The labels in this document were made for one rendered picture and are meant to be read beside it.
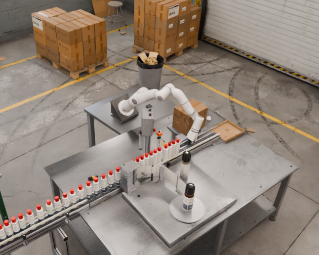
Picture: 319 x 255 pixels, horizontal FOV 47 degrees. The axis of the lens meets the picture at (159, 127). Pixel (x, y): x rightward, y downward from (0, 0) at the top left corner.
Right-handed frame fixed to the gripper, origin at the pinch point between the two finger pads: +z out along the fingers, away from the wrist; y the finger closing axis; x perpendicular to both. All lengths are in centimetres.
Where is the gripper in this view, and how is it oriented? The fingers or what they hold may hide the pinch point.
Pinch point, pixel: (189, 143)
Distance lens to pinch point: 384.0
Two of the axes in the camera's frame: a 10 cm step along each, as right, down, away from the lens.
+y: 6.3, 4.9, -6.0
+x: 7.1, -0.5, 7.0
